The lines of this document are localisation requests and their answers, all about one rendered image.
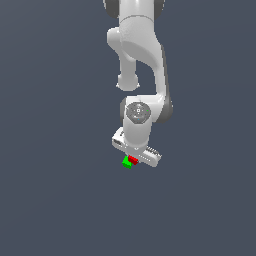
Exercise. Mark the green cube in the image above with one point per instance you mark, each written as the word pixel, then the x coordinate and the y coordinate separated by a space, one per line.
pixel 126 162

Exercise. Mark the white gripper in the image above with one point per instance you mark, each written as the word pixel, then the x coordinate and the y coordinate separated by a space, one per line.
pixel 146 156

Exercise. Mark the red cube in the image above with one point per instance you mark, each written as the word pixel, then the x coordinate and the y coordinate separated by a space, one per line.
pixel 133 159

